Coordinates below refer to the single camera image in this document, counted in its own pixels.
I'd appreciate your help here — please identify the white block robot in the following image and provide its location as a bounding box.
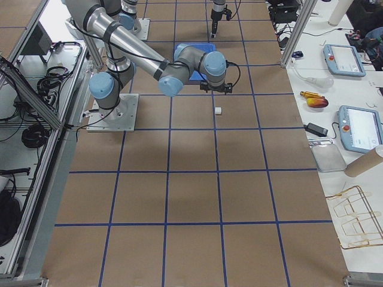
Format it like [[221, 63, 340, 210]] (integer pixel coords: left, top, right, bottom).
[[215, 107, 223, 115]]

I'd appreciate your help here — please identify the blue plastic tray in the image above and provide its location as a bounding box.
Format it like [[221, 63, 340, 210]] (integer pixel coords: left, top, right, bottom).
[[174, 42, 216, 83]]

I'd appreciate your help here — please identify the teach pendant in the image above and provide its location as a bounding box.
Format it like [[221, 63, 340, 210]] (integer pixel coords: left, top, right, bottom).
[[338, 105, 382, 153], [323, 44, 366, 78]]

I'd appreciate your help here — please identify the cardboard tube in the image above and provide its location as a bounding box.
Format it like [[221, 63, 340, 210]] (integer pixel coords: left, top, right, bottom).
[[344, 145, 382, 178]]

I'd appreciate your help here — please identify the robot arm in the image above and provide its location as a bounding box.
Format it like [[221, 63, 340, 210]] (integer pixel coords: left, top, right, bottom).
[[65, 1, 233, 97], [83, 1, 234, 97]]

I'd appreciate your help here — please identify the black power adapter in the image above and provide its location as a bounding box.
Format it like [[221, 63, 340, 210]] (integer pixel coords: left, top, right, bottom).
[[303, 123, 328, 137]]

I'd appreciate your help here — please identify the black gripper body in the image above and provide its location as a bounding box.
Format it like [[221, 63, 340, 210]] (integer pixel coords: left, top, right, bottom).
[[199, 81, 233, 94], [211, 7, 231, 30]]

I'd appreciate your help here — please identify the brass wire rack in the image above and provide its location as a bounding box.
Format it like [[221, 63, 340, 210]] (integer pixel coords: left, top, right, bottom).
[[326, 185, 382, 250]]

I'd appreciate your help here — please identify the mango fruit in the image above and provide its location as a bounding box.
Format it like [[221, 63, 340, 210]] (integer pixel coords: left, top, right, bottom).
[[306, 96, 329, 108]]

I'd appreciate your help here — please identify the clear plastic lidded box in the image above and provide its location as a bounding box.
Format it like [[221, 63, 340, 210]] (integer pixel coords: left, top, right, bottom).
[[311, 144, 346, 173]]

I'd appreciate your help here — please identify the brass cylinder tool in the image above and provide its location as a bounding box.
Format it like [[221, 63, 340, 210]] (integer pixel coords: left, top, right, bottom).
[[300, 91, 322, 99]]

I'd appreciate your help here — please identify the near teach pendant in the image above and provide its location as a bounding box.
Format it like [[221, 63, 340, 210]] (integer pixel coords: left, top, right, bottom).
[[338, 105, 382, 153]]

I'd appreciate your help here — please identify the aluminium frame post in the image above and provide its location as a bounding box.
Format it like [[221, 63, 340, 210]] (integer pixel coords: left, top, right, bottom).
[[280, 0, 317, 68]]

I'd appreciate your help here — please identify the far teach pendant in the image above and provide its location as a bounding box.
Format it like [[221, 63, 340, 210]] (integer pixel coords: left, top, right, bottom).
[[323, 44, 366, 78]]

